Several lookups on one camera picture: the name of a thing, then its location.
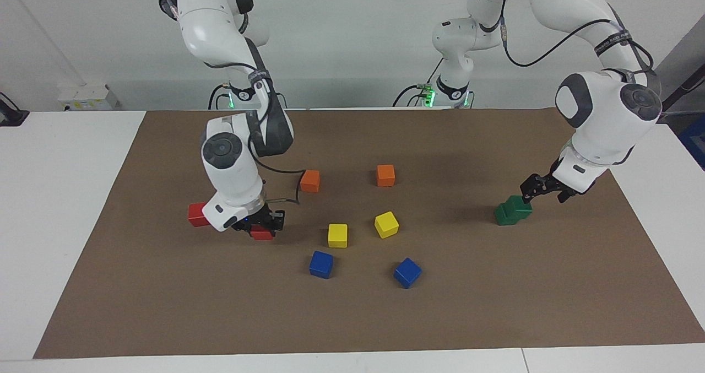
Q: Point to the green block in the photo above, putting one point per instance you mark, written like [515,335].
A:
[503,214]
[519,209]

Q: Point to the black stand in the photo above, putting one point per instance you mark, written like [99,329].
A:
[11,114]

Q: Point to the blue block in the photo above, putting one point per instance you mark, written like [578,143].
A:
[321,265]
[407,273]

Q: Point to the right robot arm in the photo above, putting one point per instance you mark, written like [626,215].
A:
[226,163]

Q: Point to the yellow block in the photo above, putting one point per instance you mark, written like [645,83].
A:
[386,225]
[337,236]

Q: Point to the red block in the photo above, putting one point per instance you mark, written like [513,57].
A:
[196,215]
[262,234]

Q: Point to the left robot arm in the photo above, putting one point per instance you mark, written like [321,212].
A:
[606,114]

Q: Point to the orange block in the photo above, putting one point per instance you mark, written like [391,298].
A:
[310,181]
[386,176]

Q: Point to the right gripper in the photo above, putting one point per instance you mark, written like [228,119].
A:
[256,216]

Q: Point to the white socket box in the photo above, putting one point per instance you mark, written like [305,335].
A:
[88,98]

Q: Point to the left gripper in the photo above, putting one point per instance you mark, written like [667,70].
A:
[552,185]

